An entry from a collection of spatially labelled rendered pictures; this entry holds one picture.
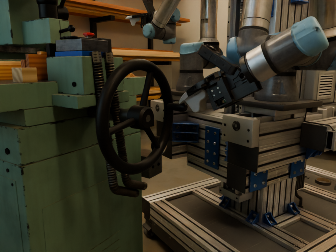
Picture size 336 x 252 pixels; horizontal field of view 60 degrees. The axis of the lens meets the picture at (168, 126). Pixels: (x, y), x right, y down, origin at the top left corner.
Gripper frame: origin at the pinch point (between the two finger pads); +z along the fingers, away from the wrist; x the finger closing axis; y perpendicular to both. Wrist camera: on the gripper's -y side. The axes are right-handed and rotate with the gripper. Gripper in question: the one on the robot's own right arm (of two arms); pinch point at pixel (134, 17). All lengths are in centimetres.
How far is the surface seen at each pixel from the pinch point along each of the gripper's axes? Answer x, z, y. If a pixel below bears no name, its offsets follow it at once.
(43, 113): -102, -77, 28
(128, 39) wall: 146, 180, 13
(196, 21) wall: 243, 133, -2
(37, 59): -98, -69, 15
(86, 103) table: -96, -86, 26
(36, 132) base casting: -105, -77, 31
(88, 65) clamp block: -93, -85, 17
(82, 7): 50, 132, -22
